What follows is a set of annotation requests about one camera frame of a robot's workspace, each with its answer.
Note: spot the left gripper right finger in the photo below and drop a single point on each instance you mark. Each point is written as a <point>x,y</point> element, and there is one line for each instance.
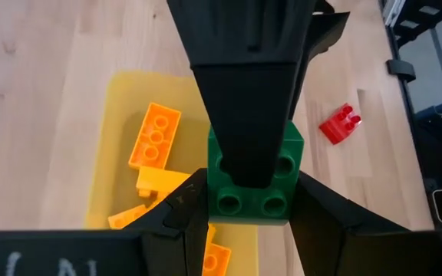
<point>340,237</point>

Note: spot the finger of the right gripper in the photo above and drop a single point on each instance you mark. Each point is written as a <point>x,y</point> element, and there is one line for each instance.
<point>244,96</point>
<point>326,30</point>

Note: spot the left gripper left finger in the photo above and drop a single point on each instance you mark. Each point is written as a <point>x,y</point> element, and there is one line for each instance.
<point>179,230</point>

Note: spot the yellow toy brick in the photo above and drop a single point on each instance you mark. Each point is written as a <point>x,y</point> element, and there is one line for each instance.
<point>217,262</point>
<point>159,180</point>
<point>129,217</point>

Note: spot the green toy brick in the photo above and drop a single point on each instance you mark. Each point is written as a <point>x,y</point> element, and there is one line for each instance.
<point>251,203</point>

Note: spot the orange-yellow toy brick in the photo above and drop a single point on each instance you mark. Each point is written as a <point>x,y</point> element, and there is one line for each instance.
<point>156,136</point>

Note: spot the red curved toy brick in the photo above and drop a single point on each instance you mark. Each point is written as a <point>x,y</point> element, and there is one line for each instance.
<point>338,128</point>

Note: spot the black table clamp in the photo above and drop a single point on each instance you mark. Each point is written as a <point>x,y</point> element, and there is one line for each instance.
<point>401,71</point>

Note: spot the yellow translucent plastic bin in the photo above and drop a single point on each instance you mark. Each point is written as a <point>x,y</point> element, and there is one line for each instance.
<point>121,115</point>

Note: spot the blue metal bar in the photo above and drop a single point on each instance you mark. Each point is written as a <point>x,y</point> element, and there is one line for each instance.
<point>441,109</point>

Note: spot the black aluminium table frame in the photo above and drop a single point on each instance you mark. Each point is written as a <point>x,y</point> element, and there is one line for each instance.
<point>424,153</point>

